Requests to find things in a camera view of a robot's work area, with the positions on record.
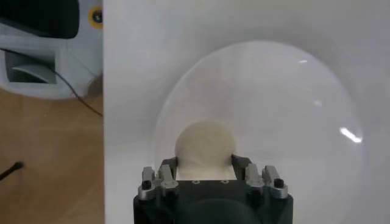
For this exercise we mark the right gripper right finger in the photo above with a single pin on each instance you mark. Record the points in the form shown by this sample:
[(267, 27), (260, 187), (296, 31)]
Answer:
[(268, 181)]

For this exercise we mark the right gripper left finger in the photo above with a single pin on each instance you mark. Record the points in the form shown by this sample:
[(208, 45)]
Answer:
[(152, 182)]

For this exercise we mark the white steamed baozi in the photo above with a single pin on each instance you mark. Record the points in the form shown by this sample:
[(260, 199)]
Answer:
[(204, 146)]

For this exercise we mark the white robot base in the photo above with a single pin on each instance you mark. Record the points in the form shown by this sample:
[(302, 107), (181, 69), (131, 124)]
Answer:
[(76, 61)]

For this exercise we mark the white round plate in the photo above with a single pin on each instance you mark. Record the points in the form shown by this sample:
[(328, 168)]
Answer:
[(274, 106)]

